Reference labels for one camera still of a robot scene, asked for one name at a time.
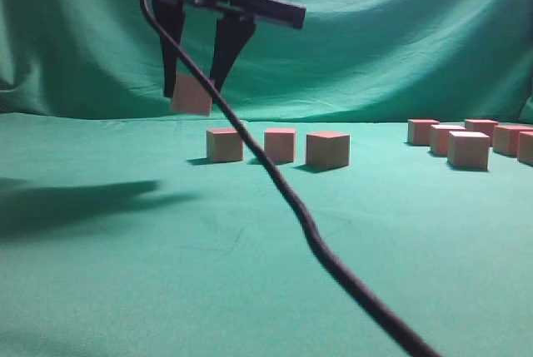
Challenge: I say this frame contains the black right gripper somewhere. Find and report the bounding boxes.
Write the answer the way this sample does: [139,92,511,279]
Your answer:
[152,0,306,97]

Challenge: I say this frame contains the column pink cube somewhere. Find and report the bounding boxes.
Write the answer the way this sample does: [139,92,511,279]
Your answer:
[406,119,440,146]
[206,128,244,163]
[447,131,491,171]
[492,125,532,157]
[517,131,533,166]
[464,119,500,137]
[430,124,466,156]

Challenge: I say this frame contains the edge pink cube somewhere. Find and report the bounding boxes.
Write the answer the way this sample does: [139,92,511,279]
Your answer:
[305,131,351,170]

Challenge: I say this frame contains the green cloth backdrop and cover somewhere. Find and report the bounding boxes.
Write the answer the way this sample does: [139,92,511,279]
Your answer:
[1,0,532,356]

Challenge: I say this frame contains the black cable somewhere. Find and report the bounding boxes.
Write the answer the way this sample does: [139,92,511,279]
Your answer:
[139,0,442,357]

